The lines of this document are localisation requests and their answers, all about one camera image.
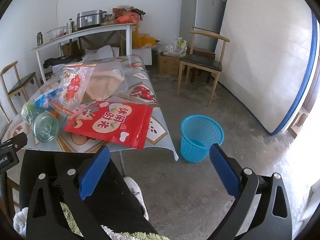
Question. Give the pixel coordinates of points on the white plastic bag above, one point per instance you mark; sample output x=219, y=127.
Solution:
x=168, y=49

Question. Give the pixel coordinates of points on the wooden chair black seat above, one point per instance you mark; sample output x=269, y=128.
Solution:
x=22, y=82
x=200, y=62

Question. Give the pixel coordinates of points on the green plastic bottle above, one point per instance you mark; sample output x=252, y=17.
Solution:
x=43, y=127

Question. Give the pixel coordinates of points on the white side table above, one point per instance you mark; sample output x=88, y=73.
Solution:
x=100, y=28

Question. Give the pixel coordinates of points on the clear zip bag red print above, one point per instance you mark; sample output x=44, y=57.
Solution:
x=72, y=87

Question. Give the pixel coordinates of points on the grey refrigerator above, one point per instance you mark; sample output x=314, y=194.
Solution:
x=200, y=10

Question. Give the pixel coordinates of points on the fruit printed tablecloth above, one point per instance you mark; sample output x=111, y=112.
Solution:
x=140, y=80

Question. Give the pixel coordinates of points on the brown cardboard box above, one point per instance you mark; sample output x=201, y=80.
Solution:
x=167, y=65

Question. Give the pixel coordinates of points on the white green carton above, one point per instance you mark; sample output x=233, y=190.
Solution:
x=180, y=45

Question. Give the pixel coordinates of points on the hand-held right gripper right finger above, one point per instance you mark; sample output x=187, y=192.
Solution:
x=223, y=170

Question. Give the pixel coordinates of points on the red snack bag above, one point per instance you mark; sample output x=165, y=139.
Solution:
x=120, y=127

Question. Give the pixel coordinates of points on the dark glass jar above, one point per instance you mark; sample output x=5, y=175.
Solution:
x=39, y=38

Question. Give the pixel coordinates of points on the steel rice cooker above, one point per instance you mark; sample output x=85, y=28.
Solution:
x=88, y=20

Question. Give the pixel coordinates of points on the person's white shoe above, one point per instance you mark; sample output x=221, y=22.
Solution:
x=135, y=192

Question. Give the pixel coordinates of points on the yellow plastic bag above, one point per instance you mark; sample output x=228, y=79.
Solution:
x=145, y=41

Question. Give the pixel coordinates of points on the white mattress blue edge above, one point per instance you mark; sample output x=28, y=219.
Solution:
x=262, y=55

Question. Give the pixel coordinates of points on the steel flask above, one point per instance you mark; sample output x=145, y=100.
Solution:
x=70, y=26

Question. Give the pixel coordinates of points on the blue wrapper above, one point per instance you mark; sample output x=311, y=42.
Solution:
x=43, y=100

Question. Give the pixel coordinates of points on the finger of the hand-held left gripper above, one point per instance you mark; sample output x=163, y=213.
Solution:
x=16, y=141

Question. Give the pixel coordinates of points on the black cloth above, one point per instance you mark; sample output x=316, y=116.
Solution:
x=62, y=60

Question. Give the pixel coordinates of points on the white box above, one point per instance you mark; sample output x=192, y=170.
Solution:
x=143, y=55

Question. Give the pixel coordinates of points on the blue plastic basket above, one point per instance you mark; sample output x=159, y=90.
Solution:
x=192, y=147

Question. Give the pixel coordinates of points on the orange plastic bag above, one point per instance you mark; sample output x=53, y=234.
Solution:
x=126, y=18

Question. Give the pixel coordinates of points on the white pillow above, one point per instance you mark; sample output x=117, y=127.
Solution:
x=105, y=52

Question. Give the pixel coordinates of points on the glass bowl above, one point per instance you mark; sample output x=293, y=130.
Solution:
x=56, y=33

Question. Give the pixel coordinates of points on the clear bag beige contents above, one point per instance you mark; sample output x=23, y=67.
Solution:
x=105, y=82

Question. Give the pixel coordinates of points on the fuzzy green white garment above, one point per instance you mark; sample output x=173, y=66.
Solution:
x=20, y=220

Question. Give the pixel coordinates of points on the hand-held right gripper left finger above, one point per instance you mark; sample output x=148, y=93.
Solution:
x=93, y=172

